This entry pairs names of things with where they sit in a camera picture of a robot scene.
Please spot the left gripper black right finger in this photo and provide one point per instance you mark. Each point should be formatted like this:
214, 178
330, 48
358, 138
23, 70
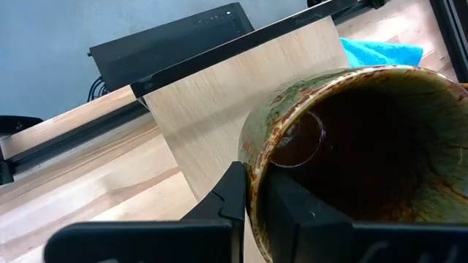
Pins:
300, 233

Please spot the turquoise cloth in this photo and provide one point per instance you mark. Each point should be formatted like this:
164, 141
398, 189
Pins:
380, 53

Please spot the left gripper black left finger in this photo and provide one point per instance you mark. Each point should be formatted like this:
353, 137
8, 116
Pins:
219, 237

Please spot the wooden shelf with black frame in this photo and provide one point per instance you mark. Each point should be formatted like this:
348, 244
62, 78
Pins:
237, 91

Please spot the black table clamp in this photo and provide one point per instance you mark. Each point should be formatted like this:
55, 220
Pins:
376, 3
18, 124

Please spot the tall brown-green glazed mug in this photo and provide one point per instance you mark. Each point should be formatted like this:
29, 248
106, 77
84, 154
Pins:
420, 109

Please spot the black electronics box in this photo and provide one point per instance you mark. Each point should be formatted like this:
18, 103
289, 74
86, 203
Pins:
164, 47

